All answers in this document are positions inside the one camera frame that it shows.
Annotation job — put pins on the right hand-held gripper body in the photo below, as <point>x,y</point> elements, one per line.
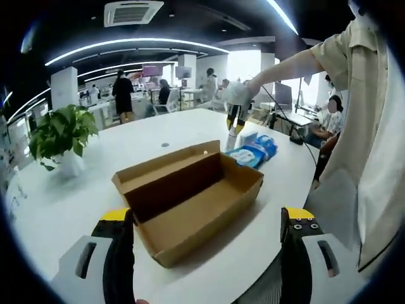
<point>237,93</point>

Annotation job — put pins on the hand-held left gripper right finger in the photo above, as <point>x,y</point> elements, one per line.
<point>313,263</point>

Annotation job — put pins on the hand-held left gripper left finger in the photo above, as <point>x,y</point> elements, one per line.
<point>68,272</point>

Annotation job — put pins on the small white carton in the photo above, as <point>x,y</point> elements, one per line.
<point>246,138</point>

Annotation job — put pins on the small white bottle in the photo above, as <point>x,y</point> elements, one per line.
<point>231,142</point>

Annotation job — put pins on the blue floral packet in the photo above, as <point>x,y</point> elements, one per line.
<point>267,144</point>

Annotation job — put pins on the blue wipes pack soft item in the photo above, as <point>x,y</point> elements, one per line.
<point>245,156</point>

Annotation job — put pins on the brown cardboard shoe box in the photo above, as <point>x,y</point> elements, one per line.
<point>196,221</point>

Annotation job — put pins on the person's right hand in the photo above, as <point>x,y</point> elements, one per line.
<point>254,87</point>

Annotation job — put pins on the person's left hand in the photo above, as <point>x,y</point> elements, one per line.
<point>142,301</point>

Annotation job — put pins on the dark screen monitor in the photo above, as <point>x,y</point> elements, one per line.
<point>183,73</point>

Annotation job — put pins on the white office chair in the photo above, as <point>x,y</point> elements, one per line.
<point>171,101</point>

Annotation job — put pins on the purple screen monitor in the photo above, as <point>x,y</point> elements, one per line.
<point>153,69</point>

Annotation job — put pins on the long curved ceiling light strip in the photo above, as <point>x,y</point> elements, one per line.
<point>136,41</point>

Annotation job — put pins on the person's beige shirt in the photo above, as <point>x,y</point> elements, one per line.
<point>364,142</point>

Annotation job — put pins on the ceiling air conditioner vent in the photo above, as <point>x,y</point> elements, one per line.
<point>133,12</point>

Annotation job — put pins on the green plant in white pot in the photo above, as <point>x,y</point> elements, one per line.
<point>63,130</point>

